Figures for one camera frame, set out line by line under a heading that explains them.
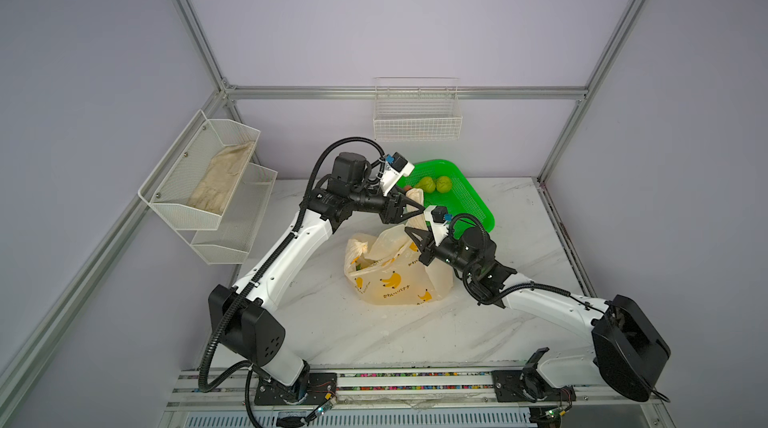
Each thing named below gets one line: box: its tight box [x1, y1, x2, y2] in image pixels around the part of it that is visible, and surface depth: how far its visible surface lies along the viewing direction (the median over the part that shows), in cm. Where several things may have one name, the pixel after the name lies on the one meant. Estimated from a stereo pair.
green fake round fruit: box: [436, 176, 452, 194], surface depth 116 cm
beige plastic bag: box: [344, 188, 454, 306], surface depth 81 cm
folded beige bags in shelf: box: [188, 141, 255, 214], surface depth 80 cm
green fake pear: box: [416, 176, 436, 193], surface depth 116 cm
